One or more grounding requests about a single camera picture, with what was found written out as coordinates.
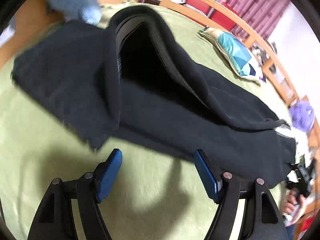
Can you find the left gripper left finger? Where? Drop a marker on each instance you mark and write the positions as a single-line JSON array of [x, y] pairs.
[[54, 217]]

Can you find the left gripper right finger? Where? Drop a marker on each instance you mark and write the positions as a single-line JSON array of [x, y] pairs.
[[261, 218]]

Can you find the black pants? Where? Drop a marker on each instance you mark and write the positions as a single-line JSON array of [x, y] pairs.
[[132, 80]]

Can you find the person's right hand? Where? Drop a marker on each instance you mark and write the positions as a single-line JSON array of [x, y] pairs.
[[294, 206]]

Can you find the white black-dotted pillow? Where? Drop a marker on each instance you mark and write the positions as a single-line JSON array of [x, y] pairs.
[[303, 154]]

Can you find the purple plush toy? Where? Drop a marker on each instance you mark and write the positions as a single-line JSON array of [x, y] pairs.
[[302, 115]]

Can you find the colourful geometric pillow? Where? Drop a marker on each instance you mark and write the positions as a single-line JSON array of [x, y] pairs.
[[239, 57]]

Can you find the left red chair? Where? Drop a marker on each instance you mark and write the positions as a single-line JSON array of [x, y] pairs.
[[198, 5]]

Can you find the wooden bed frame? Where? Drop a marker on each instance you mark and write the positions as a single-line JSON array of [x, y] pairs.
[[155, 195]]

